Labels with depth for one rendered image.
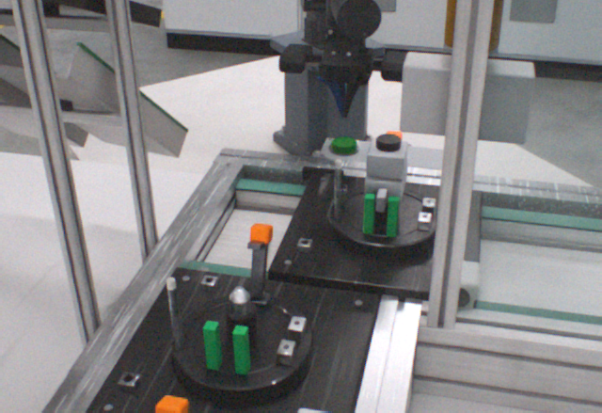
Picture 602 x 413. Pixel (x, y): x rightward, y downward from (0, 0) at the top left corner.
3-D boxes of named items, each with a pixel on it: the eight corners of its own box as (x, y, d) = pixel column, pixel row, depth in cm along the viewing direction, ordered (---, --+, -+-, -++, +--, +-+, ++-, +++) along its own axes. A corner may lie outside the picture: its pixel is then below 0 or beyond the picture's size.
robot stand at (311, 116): (336, 121, 146) (338, 23, 136) (381, 150, 135) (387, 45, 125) (271, 139, 139) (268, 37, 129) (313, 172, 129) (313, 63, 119)
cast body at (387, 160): (372, 175, 94) (373, 125, 91) (406, 179, 94) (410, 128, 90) (361, 210, 87) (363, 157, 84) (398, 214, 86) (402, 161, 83)
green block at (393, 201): (387, 230, 90) (389, 195, 87) (397, 231, 90) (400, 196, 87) (386, 236, 89) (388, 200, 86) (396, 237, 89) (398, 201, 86)
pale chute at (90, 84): (103, 142, 111) (113, 115, 112) (179, 158, 107) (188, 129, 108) (-24, 63, 85) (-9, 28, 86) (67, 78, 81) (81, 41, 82)
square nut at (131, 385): (125, 378, 72) (124, 371, 71) (141, 381, 71) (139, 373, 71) (118, 390, 70) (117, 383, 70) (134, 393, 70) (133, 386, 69)
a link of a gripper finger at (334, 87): (324, 63, 112) (316, 79, 106) (349, 66, 111) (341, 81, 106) (324, 106, 115) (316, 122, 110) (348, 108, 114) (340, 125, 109)
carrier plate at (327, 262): (312, 182, 108) (312, 169, 107) (482, 201, 103) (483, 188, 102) (267, 284, 87) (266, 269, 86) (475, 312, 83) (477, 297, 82)
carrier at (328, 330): (177, 279, 88) (166, 189, 82) (379, 309, 84) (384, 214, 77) (81, 436, 68) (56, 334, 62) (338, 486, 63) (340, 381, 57)
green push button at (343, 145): (333, 146, 117) (334, 135, 116) (358, 149, 116) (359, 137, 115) (328, 158, 114) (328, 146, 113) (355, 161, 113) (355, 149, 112)
